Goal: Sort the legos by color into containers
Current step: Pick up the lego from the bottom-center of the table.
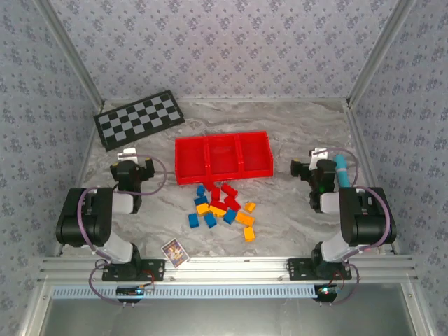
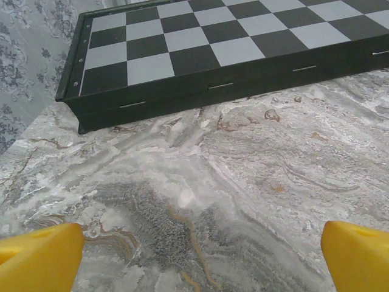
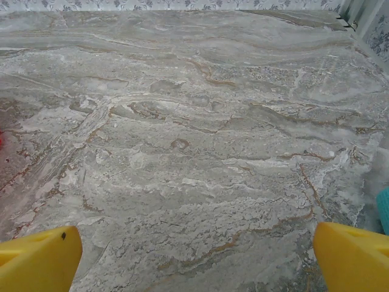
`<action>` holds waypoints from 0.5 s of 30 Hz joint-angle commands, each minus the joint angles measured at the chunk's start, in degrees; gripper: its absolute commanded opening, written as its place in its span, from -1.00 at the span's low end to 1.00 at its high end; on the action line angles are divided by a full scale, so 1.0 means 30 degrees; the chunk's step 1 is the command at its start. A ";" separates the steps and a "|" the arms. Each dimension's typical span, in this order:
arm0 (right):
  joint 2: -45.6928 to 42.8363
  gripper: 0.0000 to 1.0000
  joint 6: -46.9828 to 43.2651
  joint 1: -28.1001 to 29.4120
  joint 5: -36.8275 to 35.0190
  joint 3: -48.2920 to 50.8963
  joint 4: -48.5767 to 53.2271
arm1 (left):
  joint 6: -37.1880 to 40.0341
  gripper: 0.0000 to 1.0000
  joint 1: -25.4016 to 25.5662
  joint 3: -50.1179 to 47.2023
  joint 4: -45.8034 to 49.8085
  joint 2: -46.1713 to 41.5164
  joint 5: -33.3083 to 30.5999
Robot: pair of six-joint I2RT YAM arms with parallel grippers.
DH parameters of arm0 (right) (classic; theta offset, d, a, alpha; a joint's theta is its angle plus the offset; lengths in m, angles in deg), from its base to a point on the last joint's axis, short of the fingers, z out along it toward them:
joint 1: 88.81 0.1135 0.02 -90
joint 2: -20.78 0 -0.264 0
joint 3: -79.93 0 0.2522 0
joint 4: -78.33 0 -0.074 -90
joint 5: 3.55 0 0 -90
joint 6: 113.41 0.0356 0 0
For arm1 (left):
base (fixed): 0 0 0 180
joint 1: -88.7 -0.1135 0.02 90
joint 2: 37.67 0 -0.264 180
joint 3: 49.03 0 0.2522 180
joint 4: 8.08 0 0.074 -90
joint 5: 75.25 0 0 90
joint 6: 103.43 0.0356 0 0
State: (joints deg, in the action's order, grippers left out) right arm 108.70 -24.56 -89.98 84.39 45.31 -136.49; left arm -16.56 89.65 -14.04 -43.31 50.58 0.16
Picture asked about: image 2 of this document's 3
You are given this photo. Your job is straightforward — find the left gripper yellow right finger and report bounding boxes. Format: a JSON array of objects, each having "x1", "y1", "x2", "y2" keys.
[{"x1": 321, "y1": 220, "x2": 389, "y2": 292}]

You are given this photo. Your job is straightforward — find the black and grey chessboard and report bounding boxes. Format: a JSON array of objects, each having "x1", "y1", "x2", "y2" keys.
[{"x1": 55, "y1": 0, "x2": 389, "y2": 135}]

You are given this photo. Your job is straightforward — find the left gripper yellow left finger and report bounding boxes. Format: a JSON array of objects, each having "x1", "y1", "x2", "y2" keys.
[{"x1": 0, "y1": 222, "x2": 85, "y2": 292}]

